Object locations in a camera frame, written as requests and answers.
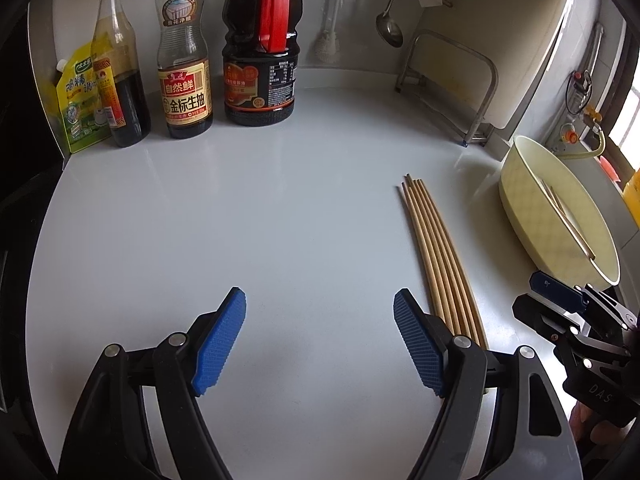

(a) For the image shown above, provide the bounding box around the wooden chopstick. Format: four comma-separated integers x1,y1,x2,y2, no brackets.
412,178,482,344
538,176,598,261
406,173,474,338
416,179,488,349
546,184,597,258
402,174,463,335
401,182,450,328

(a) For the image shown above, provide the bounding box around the person right hand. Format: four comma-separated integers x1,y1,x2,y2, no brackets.
568,402,628,457

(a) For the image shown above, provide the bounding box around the large cream round basin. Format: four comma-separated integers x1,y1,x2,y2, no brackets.
499,136,620,289

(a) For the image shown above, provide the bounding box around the yellow oil jug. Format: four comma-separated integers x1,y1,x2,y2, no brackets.
623,170,640,226

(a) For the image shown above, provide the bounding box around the pink soap dish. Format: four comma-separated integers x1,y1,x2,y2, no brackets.
598,156,620,183

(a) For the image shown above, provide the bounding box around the metal cutting board rack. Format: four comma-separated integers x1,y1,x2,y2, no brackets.
394,28,499,146

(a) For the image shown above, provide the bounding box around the white cutting board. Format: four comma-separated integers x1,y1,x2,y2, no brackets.
413,0,567,129

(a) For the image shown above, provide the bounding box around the clear soy sauce bottle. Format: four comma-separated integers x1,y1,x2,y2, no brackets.
155,0,213,139

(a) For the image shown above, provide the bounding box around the yellow cap vinegar bottle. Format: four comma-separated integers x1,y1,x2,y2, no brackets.
91,0,151,148

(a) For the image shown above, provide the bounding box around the green yellow seasoning pouch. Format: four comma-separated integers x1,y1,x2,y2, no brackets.
55,42,111,154

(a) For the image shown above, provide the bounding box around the metal ladle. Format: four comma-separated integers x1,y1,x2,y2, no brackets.
375,0,404,48

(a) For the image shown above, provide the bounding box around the large dark soy sauce jug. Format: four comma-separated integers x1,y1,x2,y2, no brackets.
222,0,303,127

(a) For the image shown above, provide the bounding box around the yellow gas hose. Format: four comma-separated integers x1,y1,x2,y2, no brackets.
556,127,608,162

